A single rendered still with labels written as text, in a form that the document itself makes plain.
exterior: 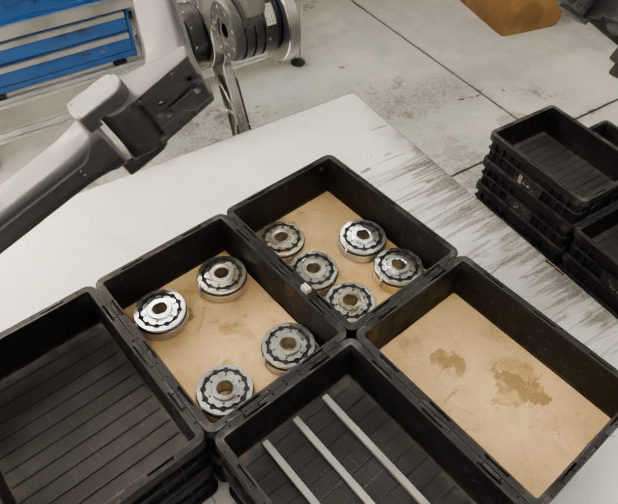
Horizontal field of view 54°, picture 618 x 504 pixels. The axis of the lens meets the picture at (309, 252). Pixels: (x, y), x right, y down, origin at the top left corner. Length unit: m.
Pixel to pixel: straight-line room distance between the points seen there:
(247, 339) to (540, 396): 0.56
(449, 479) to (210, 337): 0.51
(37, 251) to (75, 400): 0.55
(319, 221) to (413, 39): 2.50
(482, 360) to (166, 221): 0.86
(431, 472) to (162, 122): 0.71
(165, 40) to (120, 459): 0.69
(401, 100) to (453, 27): 0.85
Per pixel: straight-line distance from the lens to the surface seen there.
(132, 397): 1.17
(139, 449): 1.12
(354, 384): 1.14
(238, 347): 1.18
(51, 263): 1.59
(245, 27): 1.40
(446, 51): 3.70
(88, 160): 0.76
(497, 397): 1.18
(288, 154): 1.77
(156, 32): 0.83
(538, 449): 1.15
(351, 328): 1.08
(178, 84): 0.75
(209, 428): 1.00
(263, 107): 3.16
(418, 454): 1.10
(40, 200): 0.77
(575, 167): 2.24
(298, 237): 1.31
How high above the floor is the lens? 1.83
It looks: 49 degrees down
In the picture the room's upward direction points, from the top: 1 degrees clockwise
